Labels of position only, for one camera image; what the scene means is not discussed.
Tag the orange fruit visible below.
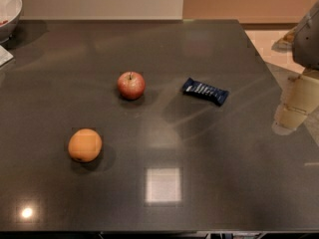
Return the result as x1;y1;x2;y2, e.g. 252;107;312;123
68;128;102;162

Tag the white paper sheet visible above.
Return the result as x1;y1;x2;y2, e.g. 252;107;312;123
0;46;14;67

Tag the blue rxbar blueberry wrapper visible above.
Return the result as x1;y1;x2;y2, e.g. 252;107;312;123
181;78;229;107

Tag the red apple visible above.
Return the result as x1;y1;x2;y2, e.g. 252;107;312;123
117;71;146;101

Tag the white bowl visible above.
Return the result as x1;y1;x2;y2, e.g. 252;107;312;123
0;0;23;43

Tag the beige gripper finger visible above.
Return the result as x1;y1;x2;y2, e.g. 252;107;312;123
272;105;307;135
282;70;319;115

